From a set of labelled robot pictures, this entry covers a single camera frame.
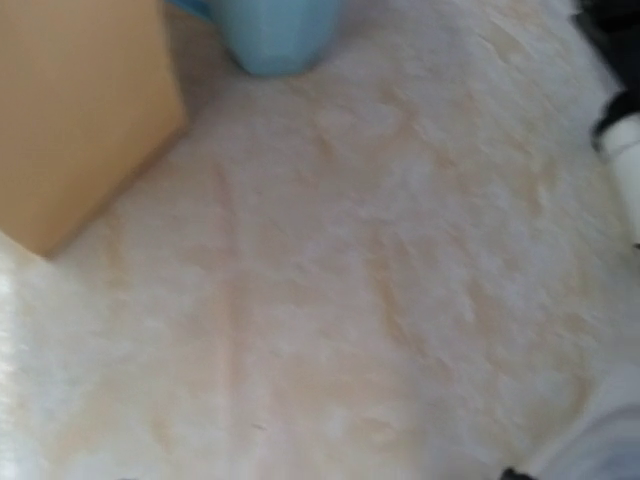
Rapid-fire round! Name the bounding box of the brown paper bag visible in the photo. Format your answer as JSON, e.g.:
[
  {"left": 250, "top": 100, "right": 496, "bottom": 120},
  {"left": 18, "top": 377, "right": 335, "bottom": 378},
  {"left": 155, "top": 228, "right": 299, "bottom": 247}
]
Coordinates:
[{"left": 1, "top": 1, "right": 187, "bottom": 256}]

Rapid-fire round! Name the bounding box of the white paper coffee cup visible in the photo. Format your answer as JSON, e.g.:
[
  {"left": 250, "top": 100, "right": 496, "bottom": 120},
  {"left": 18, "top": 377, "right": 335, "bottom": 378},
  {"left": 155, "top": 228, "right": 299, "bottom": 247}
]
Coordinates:
[{"left": 601, "top": 113, "right": 639, "bottom": 249}]

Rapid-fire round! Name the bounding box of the blue ceramic mug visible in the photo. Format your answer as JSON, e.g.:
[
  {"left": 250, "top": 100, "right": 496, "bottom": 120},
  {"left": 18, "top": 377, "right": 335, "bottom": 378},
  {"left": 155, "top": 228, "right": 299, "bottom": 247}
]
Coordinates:
[{"left": 173, "top": 0, "right": 342, "bottom": 77}]

